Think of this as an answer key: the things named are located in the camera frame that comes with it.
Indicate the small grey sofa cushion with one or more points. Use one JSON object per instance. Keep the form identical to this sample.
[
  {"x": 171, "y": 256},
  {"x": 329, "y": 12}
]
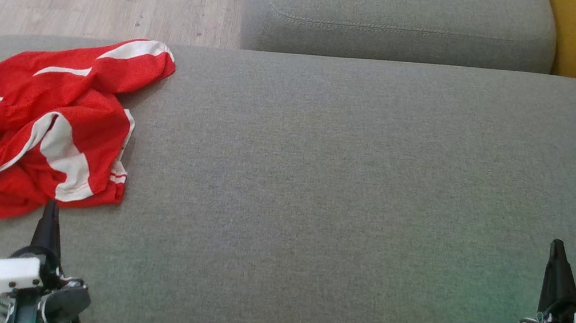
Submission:
[{"x": 398, "y": 11}]

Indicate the large grey sofa seat cushion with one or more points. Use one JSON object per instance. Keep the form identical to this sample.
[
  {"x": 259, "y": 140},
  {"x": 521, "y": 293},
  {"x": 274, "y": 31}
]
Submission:
[{"x": 344, "y": 211}]

